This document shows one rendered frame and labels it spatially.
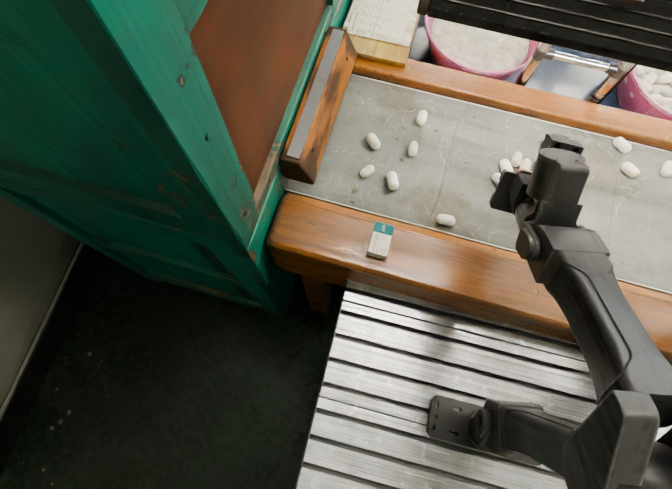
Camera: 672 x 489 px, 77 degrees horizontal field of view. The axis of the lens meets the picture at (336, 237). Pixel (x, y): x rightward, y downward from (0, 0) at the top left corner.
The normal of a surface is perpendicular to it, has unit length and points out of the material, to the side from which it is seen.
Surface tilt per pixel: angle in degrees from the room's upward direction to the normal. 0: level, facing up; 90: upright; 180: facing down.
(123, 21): 90
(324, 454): 0
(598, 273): 31
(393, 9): 0
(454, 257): 0
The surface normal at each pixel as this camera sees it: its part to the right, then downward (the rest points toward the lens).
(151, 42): 0.96, 0.26
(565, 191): -0.05, 0.50
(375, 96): 0.01, -0.33
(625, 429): -0.03, 0.25
